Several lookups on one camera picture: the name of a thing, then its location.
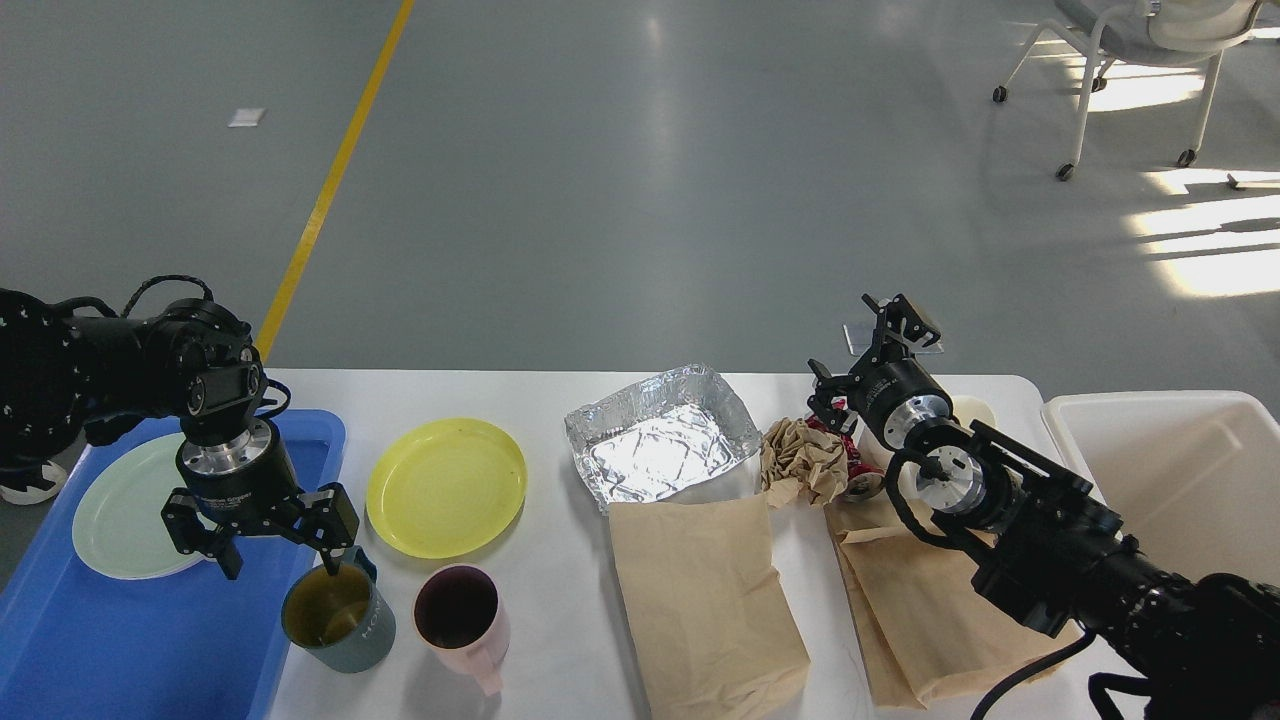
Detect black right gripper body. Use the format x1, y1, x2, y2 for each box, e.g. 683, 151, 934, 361
847, 359, 954, 451

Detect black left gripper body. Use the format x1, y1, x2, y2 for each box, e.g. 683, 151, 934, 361
175, 418, 303, 541

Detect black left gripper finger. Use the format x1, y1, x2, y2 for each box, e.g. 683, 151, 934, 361
161, 489, 243, 582
300, 482, 358, 577

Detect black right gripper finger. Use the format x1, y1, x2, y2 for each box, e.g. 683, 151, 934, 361
806, 359, 859, 436
861, 293, 943, 366

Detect teal mug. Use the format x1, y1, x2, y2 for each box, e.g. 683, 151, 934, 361
280, 544, 396, 674

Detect yellow plastic plate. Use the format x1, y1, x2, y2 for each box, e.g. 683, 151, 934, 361
366, 416, 529, 559

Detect pink mug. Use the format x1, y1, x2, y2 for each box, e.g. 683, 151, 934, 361
412, 562, 512, 696

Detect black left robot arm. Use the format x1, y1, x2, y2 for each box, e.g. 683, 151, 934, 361
1, 290, 362, 579

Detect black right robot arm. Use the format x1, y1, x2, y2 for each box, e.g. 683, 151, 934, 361
806, 295, 1279, 719

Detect pale green plate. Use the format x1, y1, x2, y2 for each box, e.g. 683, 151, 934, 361
72, 433, 211, 582

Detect white paper cup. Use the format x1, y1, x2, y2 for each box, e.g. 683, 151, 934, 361
952, 395, 998, 430

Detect crumpled brown paper ball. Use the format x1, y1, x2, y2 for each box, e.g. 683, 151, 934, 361
760, 418, 851, 509

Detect crushed red can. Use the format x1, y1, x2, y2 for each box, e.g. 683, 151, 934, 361
803, 413, 884, 503

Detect aluminium foil tray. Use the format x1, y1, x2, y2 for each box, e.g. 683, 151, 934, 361
564, 363, 762, 515

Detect blue plastic tray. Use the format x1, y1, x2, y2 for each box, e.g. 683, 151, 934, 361
1, 419, 315, 719

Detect black white sneaker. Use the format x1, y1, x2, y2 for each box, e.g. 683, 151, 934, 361
1, 461, 68, 506

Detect brown paper bag right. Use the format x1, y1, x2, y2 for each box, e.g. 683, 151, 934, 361
826, 496, 1080, 710

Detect flat brown paper bag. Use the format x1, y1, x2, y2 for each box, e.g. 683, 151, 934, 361
609, 495, 812, 719

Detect white plastic bin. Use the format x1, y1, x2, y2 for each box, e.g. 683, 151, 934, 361
1042, 389, 1279, 585

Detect white office chair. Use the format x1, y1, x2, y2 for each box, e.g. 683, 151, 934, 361
991, 1, 1263, 182

